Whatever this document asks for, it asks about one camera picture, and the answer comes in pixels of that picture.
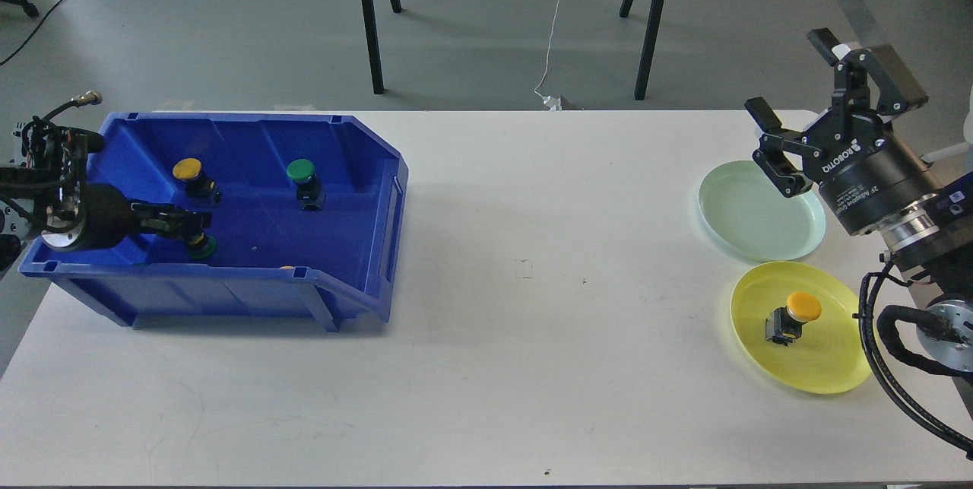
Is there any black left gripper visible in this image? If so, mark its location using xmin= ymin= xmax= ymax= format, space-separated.
xmin=42 ymin=183 xmax=212 ymax=251

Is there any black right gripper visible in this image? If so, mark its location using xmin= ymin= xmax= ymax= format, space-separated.
xmin=744 ymin=28 xmax=942 ymax=236

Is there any green push button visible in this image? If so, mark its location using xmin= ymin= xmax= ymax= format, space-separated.
xmin=185 ymin=233 xmax=216 ymax=260
xmin=286 ymin=157 xmax=325 ymax=211

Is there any yellow push button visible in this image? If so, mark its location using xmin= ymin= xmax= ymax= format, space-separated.
xmin=765 ymin=291 xmax=822 ymax=346
xmin=171 ymin=157 xmax=221 ymax=206

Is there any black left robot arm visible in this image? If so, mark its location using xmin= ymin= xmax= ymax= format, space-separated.
xmin=1 ymin=90 xmax=216 ymax=271

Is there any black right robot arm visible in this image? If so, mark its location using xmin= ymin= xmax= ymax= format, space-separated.
xmin=745 ymin=28 xmax=972 ymax=456

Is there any pale green plate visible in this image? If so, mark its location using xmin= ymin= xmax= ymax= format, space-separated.
xmin=696 ymin=160 xmax=826 ymax=262

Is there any green push button upright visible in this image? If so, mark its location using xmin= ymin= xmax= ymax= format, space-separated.
xmin=286 ymin=157 xmax=325 ymax=211

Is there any yellow plate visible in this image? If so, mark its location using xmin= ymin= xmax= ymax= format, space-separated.
xmin=730 ymin=262 xmax=871 ymax=395

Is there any blue plastic bin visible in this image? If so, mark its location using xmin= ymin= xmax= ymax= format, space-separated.
xmin=17 ymin=113 xmax=409 ymax=331

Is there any white cable on floor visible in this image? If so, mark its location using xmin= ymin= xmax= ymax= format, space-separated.
xmin=534 ymin=0 xmax=572 ymax=111

